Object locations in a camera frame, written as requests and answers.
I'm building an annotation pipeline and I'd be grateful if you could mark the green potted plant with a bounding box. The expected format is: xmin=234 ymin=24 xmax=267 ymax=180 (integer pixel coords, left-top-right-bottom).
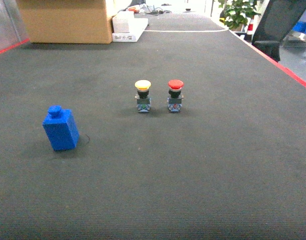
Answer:
xmin=219 ymin=0 xmax=259 ymax=30

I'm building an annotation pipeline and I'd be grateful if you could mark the red mushroom push button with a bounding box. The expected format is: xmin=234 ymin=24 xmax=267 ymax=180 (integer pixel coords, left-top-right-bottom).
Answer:
xmin=167 ymin=79 xmax=184 ymax=113

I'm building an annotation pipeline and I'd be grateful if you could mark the blue bottle-shaped plastic part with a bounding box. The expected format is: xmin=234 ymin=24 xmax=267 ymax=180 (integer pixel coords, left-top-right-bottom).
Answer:
xmin=42 ymin=105 xmax=79 ymax=151

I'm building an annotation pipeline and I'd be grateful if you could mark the small white box on top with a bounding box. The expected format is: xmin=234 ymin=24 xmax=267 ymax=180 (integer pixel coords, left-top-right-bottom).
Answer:
xmin=113 ymin=11 xmax=135 ymax=33

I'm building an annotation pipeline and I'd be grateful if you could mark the black table mat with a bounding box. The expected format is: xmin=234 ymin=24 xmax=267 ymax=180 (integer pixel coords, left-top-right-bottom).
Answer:
xmin=0 ymin=14 xmax=306 ymax=240

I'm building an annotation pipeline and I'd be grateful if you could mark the yellow mushroom push button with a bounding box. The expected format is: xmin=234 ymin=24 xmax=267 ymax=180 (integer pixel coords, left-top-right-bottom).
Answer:
xmin=135 ymin=79 xmax=151 ymax=113

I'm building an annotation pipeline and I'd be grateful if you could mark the flat white box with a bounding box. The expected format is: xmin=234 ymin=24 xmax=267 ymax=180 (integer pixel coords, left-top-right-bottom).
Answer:
xmin=112 ymin=18 xmax=148 ymax=43

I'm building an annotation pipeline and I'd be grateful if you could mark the black mesh office chair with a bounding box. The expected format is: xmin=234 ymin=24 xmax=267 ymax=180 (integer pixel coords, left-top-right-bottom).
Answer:
xmin=251 ymin=0 xmax=306 ymax=62

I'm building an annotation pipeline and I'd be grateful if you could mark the large cardboard box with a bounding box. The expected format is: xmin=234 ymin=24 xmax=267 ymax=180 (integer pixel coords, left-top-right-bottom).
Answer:
xmin=16 ymin=0 xmax=117 ymax=44

